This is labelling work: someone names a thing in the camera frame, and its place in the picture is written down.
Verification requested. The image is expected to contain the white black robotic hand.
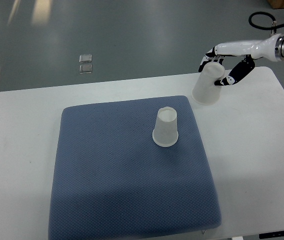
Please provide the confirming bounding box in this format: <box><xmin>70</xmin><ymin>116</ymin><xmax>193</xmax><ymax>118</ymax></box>
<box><xmin>198</xmin><ymin>34</ymin><xmax>284</xmax><ymax>86</ymax></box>

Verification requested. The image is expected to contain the white paper cup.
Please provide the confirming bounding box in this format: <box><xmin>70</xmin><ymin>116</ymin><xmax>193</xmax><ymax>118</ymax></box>
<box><xmin>152</xmin><ymin>106</ymin><xmax>179</xmax><ymax>148</ymax></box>
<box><xmin>191</xmin><ymin>62</ymin><xmax>225</xmax><ymax>106</ymax></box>

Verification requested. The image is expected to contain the white paper cup on mat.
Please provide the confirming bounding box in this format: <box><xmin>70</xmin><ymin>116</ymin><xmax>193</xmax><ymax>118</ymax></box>
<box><xmin>152</xmin><ymin>106</ymin><xmax>179</xmax><ymax>148</ymax></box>

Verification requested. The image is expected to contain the black table control panel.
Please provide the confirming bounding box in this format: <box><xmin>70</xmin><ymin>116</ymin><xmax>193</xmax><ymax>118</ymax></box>
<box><xmin>258</xmin><ymin>230</ymin><xmax>284</xmax><ymax>240</ymax></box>

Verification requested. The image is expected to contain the upper floor plate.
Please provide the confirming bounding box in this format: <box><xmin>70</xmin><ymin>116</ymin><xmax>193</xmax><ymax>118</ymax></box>
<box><xmin>79</xmin><ymin>54</ymin><xmax>92</xmax><ymax>63</ymax></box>

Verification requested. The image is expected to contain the floor plate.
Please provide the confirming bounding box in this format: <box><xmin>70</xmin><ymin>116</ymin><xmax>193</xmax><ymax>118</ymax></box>
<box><xmin>79</xmin><ymin>54</ymin><xmax>92</xmax><ymax>63</ymax></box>
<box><xmin>79</xmin><ymin>64</ymin><xmax>93</xmax><ymax>74</ymax></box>

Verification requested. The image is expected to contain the lower floor plate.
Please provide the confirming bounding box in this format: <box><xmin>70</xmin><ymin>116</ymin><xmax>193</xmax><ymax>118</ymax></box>
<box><xmin>79</xmin><ymin>64</ymin><xmax>93</xmax><ymax>74</ymax></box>

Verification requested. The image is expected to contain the blue textured mat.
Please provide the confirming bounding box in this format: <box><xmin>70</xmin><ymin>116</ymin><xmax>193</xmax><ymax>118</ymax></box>
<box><xmin>48</xmin><ymin>95</ymin><xmax>222</xmax><ymax>240</ymax></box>

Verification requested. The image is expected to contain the black cable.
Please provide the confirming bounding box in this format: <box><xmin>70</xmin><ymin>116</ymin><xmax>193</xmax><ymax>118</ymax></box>
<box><xmin>248</xmin><ymin>11</ymin><xmax>284</xmax><ymax>35</ymax></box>

